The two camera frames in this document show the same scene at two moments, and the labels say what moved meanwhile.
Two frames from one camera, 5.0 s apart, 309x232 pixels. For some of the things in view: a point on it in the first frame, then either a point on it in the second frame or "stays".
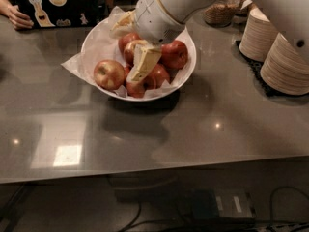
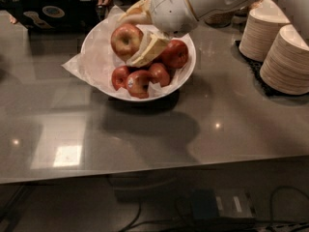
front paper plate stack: x=285 y=69 stays
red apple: x=159 y=74 stays
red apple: x=174 y=54 stays
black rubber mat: x=255 y=67 stays
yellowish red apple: x=109 y=74 -> x=126 y=41
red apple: x=126 y=39 -> x=119 y=76
